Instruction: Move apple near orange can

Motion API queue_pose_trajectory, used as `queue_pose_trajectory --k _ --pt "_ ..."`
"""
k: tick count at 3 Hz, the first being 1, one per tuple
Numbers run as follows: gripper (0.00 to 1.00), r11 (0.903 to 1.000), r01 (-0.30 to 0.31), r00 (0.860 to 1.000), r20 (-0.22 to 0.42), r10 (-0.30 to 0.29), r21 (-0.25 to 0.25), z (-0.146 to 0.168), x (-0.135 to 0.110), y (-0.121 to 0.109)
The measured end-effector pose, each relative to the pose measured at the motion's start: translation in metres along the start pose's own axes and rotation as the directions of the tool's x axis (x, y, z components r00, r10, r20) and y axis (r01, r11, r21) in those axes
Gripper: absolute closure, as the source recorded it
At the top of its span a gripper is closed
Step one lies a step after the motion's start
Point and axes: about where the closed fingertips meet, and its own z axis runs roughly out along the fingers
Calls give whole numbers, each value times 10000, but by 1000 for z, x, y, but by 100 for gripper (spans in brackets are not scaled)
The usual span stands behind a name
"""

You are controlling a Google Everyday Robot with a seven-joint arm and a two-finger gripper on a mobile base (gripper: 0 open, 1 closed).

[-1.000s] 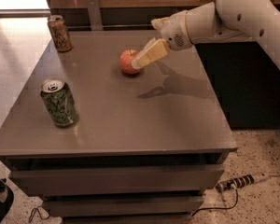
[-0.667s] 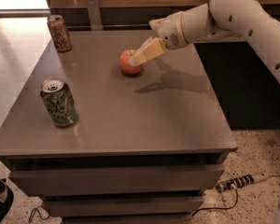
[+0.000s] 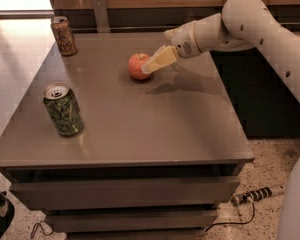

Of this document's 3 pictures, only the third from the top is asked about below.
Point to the left metal bracket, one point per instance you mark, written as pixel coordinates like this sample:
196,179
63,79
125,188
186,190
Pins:
101,16

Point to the white power strip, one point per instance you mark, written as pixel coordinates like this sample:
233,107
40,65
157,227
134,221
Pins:
257,195

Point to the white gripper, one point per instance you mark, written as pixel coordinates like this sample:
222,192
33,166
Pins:
184,39

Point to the orange soda can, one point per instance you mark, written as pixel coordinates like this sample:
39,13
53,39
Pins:
63,35

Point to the green soda can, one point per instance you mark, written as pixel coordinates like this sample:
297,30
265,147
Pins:
63,109

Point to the red apple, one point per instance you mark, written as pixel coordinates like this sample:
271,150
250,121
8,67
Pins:
135,64

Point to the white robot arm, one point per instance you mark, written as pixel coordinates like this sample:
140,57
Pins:
241,23

